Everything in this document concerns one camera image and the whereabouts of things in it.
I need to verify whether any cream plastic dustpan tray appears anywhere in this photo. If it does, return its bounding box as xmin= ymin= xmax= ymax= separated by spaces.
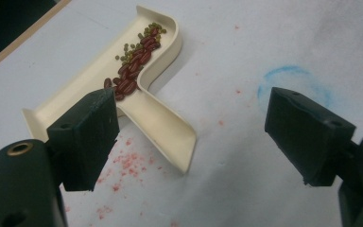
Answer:
xmin=22 ymin=4 xmax=198 ymax=175

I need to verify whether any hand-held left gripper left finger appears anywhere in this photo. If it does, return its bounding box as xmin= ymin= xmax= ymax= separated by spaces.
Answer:
xmin=45 ymin=87 xmax=121 ymax=192

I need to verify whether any pile of red and green beans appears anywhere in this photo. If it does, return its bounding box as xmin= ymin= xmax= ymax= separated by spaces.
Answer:
xmin=103 ymin=22 xmax=168 ymax=102

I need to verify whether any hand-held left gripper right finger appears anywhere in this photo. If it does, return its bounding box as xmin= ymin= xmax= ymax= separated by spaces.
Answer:
xmin=264 ymin=86 xmax=357 ymax=187

